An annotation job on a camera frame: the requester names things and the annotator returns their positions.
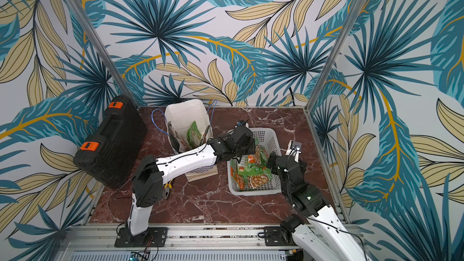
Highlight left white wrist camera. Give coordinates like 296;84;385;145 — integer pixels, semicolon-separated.
235;120;249;128

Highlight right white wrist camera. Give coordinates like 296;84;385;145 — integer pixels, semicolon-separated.
285;140;302;163

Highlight green orange packet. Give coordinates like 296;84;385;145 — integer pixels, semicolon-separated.
246;138;268;169

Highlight left metal corner post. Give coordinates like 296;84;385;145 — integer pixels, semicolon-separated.
65;0;139;109

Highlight aluminium rail frame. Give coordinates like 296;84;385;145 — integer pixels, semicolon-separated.
54;224;370;261

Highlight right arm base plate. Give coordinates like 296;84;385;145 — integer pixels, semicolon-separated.
258;226;296;247

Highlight blue checkered paper bag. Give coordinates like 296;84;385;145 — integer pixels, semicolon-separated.
156;99;217;184

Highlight dark green red packet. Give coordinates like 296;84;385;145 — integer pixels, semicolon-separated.
167;122;186;154

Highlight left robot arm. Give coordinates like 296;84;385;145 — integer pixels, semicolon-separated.
125;122;256;239

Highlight green packet with barcode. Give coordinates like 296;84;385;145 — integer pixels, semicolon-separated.
231;165;247;192

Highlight white plastic basket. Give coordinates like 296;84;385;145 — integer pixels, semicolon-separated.
227;128;282;196

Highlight right metal corner post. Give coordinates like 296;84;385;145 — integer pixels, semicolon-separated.
305;0;366;114

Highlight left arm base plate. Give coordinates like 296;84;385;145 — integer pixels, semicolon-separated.
114;227;168;248

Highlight green yellow snack packet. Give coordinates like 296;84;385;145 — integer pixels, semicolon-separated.
186;121;203;149

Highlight metal corner post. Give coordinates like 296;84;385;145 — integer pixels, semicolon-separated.
305;0;366;114
65;0;139;109

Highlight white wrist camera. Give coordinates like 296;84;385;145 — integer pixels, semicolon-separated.
285;140;302;163
235;120;249;128

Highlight dark packet with label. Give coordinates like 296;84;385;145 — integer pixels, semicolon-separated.
201;125;211;145

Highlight yellow black pliers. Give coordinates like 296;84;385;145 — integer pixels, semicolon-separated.
163;182;172;200

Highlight black tool case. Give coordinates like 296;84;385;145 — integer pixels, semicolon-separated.
73;95;147;189

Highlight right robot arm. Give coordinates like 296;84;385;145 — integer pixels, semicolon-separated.
267;152;370;261

